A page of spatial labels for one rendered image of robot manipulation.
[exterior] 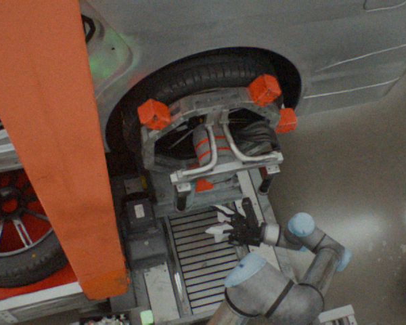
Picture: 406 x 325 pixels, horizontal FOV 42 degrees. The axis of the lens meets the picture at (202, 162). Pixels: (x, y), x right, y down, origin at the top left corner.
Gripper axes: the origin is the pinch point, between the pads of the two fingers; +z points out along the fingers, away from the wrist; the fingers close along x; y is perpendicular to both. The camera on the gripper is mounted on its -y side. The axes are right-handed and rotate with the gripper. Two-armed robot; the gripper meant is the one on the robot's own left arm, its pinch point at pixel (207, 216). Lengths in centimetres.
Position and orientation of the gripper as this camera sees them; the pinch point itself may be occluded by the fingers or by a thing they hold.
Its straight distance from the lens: 181.1
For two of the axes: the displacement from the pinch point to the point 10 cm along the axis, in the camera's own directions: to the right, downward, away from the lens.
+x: 1.0, -4.8, 8.7
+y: -1.7, 8.5, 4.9
